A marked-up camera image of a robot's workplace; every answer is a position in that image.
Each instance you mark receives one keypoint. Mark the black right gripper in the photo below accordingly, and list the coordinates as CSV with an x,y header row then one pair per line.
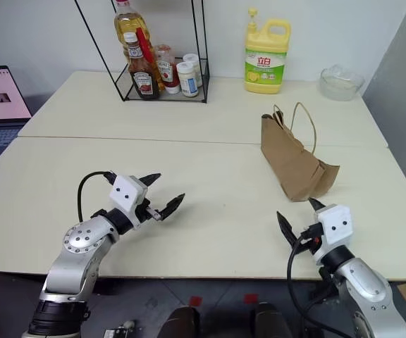
x,y
314,236

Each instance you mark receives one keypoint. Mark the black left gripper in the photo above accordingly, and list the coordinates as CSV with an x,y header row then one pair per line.
x,y
143,209

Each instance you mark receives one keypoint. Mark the brown paper bag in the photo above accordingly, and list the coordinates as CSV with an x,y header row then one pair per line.
x,y
287,158

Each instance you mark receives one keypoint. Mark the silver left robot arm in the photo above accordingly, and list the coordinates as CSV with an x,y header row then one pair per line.
x,y
79,243

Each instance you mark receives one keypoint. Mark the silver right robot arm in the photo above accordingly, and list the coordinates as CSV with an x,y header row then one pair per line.
x,y
368,288

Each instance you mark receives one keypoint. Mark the dark rounded shape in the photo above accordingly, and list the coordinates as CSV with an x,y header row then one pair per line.
x,y
271,320
180,322

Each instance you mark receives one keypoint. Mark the glass ketchup bottle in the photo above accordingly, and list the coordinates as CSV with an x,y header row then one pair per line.
x,y
143,81

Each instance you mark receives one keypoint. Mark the white lidded jar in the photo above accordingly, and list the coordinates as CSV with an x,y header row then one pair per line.
x,y
193,60
188,79

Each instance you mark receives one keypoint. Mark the red squeeze ketchup bottle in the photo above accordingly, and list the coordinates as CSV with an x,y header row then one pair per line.
x,y
167,70

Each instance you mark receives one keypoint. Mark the clear glass bowl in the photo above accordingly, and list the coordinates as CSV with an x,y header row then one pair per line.
x,y
342,84

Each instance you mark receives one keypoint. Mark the small metal floor device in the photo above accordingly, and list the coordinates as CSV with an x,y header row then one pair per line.
x,y
120,331

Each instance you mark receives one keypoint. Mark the yellow dish soap bottle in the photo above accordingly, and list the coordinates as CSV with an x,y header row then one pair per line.
x,y
266,63

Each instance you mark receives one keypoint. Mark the cooking oil bottle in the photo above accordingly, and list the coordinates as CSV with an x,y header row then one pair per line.
x,y
129,24

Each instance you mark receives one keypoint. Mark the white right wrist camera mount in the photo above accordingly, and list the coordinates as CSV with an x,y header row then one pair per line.
x,y
337,225

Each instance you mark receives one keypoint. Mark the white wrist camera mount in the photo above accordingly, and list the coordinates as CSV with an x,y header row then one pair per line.
x,y
337,225
125,192

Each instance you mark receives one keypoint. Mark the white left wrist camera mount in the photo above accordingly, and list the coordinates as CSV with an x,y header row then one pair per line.
x,y
125,192

